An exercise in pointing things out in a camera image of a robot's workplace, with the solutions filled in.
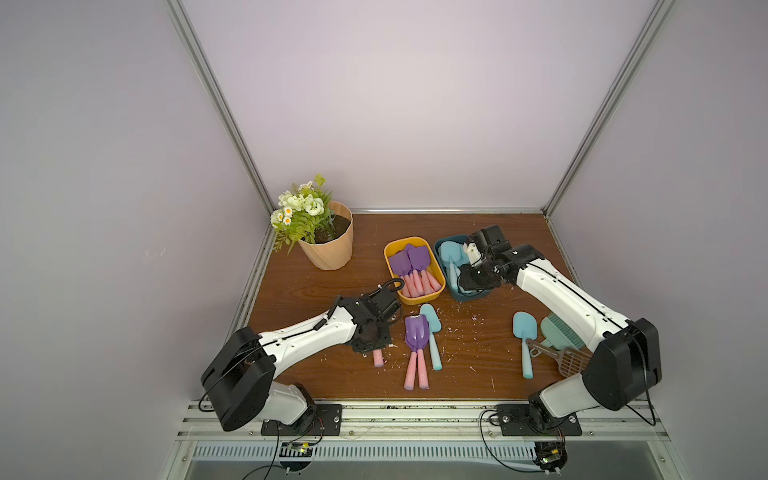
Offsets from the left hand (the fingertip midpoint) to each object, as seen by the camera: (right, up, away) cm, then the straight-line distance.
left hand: (388, 344), depth 82 cm
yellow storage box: (+3, +28, +22) cm, 35 cm away
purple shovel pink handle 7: (+9, +3, +6) cm, 11 cm away
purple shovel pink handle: (+6, +13, +10) cm, 18 cm away
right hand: (+23, +21, +2) cm, 31 cm away
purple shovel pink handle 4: (+15, +15, +13) cm, 25 cm away
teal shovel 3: (+22, +25, +19) cm, 38 cm away
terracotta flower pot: (-17, +25, +10) cm, 32 cm away
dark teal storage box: (+23, +12, +12) cm, 29 cm away
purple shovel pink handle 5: (+12, +15, +12) cm, 23 cm away
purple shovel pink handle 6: (-3, -3, -3) cm, 5 cm away
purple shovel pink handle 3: (+11, +23, +21) cm, 33 cm away
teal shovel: (+14, +3, +6) cm, 15 cm away
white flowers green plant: (-24, +37, -1) cm, 43 cm away
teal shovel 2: (+41, +3, +5) cm, 42 cm away
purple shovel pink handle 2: (+4, +20, +19) cm, 28 cm away
